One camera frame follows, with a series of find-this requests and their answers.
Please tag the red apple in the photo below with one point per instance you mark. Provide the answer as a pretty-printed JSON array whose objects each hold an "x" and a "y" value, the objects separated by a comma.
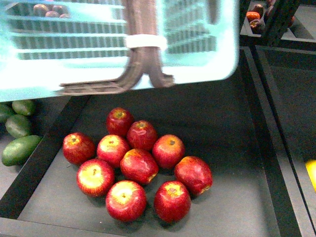
[
  {"x": 95, "y": 177},
  {"x": 168, "y": 150},
  {"x": 139, "y": 166},
  {"x": 142, "y": 135},
  {"x": 195, "y": 174},
  {"x": 172, "y": 202},
  {"x": 78, "y": 148},
  {"x": 119, "y": 121},
  {"x": 126, "y": 201},
  {"x": 112, "y": 149}
]

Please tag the green avocado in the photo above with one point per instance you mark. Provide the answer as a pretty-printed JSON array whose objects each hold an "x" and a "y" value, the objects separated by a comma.
[
  {"x": 24, "y": 107},
  {"x": 19, "y": 150},
  {"x": 18, "y": 126}
]

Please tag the light blue plastic basket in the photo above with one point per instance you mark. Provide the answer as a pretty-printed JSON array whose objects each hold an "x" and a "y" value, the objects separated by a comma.
[{"x": 84, "y": 47}]

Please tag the yellow mango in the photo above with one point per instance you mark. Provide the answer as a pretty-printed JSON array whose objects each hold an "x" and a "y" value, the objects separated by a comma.
[{"x": 311, "y": 169}]

